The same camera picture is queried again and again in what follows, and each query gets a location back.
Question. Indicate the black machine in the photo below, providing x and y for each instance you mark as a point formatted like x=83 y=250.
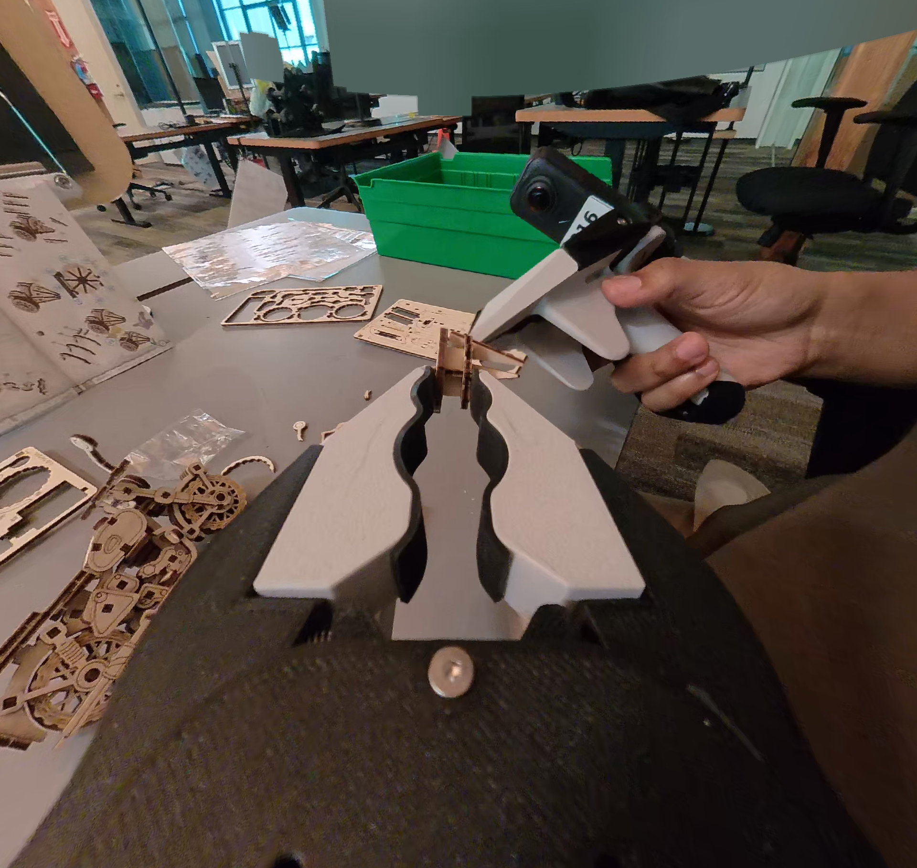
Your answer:
x=308 y=94

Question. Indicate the small clear plastic bag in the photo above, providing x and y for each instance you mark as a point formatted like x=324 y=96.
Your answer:
x=183 y=438

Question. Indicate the wooden gear bike model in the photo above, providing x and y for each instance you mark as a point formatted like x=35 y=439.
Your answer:
x=208 y=506

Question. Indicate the black mesh chair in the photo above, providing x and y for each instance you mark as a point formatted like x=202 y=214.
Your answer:
x=494 y=126

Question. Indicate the curved toothed wooden piece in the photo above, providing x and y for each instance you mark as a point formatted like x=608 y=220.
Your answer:
x=251 y=462

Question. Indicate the wooden sheet with round holes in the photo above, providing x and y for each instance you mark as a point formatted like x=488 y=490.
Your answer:
x=247 y=313

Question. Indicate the empty wooden frame sheet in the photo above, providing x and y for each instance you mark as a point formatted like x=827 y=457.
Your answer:
x=68 y=485

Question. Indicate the wooden board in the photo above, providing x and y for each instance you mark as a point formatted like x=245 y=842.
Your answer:
x=860 y=101

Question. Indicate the person's right hand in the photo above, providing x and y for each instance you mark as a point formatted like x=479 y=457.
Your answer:
x=745 y=316

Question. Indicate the person's brown trouser leg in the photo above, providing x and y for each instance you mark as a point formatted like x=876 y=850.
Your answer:
x=809 y=631

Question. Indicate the small wooden gear assembly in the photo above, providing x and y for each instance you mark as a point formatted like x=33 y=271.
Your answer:
x=455 y=359

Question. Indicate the beige curved board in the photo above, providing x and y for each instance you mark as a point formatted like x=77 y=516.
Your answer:
x=64 y=108

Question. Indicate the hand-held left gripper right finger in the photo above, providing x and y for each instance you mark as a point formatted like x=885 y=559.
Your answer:
x=559 y=524

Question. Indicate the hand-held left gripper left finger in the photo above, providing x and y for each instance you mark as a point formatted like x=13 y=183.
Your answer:
x=344 y=517

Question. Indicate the green plastic bin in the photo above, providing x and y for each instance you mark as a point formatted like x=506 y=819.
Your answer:
x=444 y=216

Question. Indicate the white panel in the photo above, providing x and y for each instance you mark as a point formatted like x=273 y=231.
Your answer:
x=254 y=194

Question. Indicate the grey desk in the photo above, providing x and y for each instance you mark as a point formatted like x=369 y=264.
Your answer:
x=272 y=373

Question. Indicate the instruction booklet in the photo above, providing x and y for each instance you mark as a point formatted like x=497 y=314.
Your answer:
x=57 y=295

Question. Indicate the clear plastic sheet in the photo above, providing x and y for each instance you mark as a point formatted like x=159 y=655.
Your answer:
x=272 y=252

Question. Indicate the wooden motorcycle model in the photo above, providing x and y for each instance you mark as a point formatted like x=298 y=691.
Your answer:
x=100 y=596

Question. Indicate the long wooden parts sheet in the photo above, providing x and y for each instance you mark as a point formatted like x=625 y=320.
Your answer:
x=401 y=323

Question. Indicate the person's right forearm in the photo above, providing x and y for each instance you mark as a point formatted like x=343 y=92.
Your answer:
x=867 y=323

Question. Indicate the wooden key-shaped piece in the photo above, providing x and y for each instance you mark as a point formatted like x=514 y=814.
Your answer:
x=301 y=427

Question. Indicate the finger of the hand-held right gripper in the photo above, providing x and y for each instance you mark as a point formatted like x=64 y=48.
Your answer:
x=523 y=287
x=580 y=330

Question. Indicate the white shoe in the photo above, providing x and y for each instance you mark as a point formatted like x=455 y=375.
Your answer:
x=731 y=488

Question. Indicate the black office chair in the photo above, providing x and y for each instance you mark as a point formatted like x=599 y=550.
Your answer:
x=809 y=194

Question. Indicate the wood-edged office desk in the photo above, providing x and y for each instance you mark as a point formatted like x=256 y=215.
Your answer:
x=609 y=115
x=179 y=128
x=344 y=131

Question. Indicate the curved wooden hook piece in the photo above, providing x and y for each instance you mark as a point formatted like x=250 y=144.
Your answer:
x=93 y=452

